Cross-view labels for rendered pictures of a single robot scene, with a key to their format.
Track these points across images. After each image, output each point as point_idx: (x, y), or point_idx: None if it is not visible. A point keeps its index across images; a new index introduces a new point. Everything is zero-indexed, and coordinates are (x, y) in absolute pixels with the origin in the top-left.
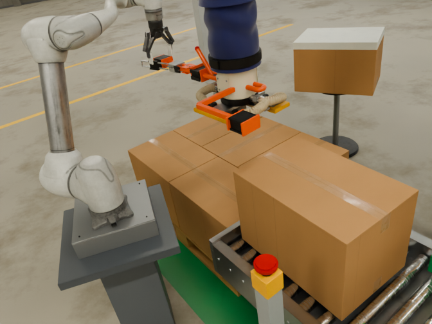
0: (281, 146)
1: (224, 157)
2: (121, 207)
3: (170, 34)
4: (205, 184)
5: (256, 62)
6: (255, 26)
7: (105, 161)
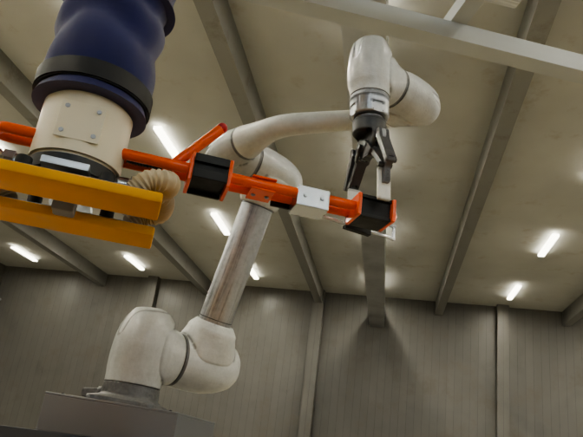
0: None
1: None
2: (104, 384)
3: (381, 143)
4: None
5: (32, 85)
6: (67, 21)
7: (140, 309)
